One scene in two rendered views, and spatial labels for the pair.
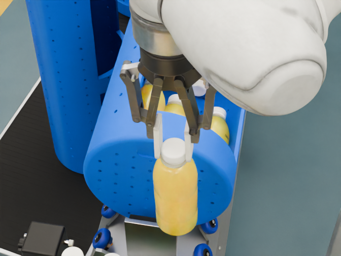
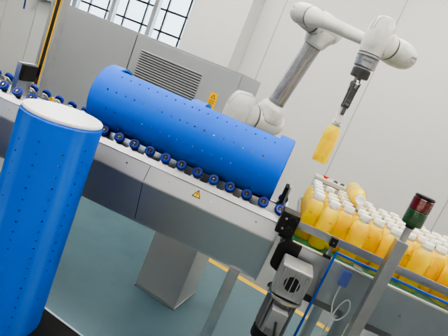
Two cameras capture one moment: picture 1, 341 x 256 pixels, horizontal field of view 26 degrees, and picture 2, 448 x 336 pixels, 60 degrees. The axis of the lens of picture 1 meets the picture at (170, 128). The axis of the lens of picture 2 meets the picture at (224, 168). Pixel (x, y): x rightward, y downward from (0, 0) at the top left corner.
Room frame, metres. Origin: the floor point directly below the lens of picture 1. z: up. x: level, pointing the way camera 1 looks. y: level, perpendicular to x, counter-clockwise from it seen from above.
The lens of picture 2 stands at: (1.11, 1.65, 1.36)
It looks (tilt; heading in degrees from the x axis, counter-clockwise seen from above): 12 degrees down; 267
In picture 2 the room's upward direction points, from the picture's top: 22 degrees clockwise
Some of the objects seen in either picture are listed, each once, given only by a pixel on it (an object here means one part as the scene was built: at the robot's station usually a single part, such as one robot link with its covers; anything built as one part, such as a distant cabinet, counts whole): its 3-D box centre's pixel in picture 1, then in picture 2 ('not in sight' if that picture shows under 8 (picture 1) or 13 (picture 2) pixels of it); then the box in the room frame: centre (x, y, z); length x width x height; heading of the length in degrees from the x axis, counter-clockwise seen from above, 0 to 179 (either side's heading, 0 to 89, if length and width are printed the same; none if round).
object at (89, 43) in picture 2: not in sight; (129, 110); (2.02, -2.19, 0.72); 2.15 x 0.54 x 1.45; 159
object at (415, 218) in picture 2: not in sight; (415, 217); (0.43, 0.46, 1.18); 0.06 x 0.06 x 0.05
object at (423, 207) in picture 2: not in sight; (421, 205); (0.43, 0.46, 1.23); 0.06 x 0.06 x 0.04
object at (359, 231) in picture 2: not in sight; (355, 239); (0.48, 0.24, 0.99); 0.07 x 0.07 x 0.19
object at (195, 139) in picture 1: (201, 128); not in sight; (0.66, -0.04, 1.43); 0.03 x 0.01 x 0.05; 81
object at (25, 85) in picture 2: not in sight; (25, 79); (2.06, -0.20, 1.00); 0.10 x 0.04 x 0.15; 80
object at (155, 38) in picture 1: (168, 17); (365, 62); (0.66, 0.00, 1.63); 0.09 x 0.09 x 0.06
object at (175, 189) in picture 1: (175, 188); (327, 142); (0.66, -0.01, 1.28); 0.07 x 0.07 x 0.19
